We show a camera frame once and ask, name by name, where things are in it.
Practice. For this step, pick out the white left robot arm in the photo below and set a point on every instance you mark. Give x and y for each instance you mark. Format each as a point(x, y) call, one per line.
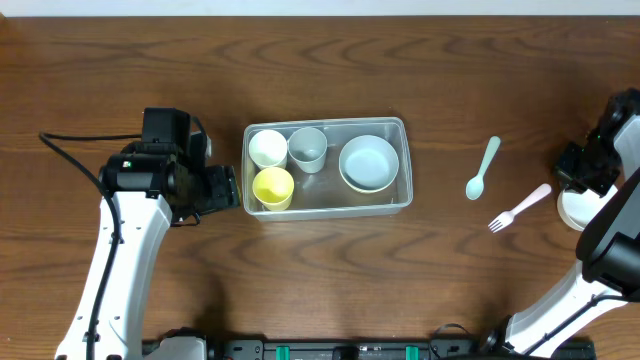
point(160, 180)

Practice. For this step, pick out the mint green plastic spoon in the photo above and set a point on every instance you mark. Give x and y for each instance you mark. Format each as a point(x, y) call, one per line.
point(475, 186)

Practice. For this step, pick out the white plastic bowl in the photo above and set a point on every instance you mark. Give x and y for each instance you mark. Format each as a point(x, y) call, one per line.
point(577, 210)

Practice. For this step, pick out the clear plastic container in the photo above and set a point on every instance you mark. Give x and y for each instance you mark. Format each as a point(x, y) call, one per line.
point(325, 195)

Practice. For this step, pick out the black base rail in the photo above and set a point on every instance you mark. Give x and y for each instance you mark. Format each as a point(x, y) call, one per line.
point(449, 347)

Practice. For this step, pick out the grey plastic bowl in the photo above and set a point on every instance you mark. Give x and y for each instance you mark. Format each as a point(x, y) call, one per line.
point(367, 157)

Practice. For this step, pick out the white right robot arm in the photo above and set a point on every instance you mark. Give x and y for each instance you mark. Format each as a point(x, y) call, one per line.
point(605, 275)

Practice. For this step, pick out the yellow plastic cup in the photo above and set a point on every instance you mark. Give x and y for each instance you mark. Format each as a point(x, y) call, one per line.
point(274, 188)

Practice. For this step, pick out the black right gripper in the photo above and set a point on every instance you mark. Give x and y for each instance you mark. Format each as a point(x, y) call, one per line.
point(573, 167)

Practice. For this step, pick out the yellow plastic bowl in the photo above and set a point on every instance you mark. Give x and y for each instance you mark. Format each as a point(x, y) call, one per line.
point(368, 187)

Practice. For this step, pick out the pink plastic fork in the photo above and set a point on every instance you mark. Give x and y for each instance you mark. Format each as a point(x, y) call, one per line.
point(507, 217)

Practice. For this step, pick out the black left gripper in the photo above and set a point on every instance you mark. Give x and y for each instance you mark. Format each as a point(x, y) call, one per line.
point(222, 185)

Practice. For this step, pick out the grey plastic cup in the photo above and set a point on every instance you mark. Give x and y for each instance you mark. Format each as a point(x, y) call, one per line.
point(308, 148)

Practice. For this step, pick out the cream plastic cup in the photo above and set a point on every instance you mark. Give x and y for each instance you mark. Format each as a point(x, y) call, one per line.
point(269, 148)

